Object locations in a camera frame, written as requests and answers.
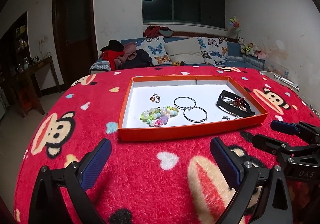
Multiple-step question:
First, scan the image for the pile of clothes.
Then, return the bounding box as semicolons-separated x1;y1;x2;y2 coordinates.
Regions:
99;40;153;71

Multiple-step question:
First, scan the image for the dark wooden side table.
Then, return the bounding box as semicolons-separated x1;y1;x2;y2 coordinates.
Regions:
7;56;62;118

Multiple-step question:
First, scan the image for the red monkey print blanket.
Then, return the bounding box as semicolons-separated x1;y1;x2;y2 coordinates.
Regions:
14;66;319;223

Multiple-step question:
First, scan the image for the blue sofa bed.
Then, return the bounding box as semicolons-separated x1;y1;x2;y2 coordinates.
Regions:
89;36;265;74

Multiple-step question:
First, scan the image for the butterfly pillow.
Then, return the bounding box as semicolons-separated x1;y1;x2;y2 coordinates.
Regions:
140;36;172;66
197;37;228;66

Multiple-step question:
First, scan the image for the orange shallow tray box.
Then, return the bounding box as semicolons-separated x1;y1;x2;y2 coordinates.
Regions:
118;75;268;142

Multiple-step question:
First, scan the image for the red bag on sill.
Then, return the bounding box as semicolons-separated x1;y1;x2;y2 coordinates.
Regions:
143;26;174;38

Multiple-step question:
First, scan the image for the colourful pinwheel flower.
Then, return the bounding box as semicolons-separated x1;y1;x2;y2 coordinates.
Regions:
229;16;241;37

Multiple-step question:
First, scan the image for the dark wooden door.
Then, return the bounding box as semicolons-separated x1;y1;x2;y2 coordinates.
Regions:
52;0;98;88

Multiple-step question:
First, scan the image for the silver hoop earring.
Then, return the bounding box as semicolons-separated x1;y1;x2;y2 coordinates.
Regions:
183;106;208;124
174;97;196;111

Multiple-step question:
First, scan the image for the beige pillow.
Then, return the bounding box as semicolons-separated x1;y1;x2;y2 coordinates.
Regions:
164;37;204;65

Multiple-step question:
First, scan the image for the black smart band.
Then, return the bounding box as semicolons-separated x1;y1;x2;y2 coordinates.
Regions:
216;90;255;118

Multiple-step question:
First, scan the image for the right butterfly pillow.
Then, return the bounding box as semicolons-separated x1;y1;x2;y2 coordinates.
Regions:
197;37;228;66

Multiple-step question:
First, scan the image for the pastel bead bracelet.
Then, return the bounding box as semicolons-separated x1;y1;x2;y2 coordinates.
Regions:
139;105;180;128

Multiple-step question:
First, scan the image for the left butterfly pillow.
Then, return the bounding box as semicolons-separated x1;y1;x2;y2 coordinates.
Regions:
140;36;172;66

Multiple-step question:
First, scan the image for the yellow toy truck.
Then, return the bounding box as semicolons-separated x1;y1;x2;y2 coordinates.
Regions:
171;61;184;66

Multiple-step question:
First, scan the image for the plush toys group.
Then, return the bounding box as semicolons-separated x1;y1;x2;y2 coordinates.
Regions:
238;37;267;60

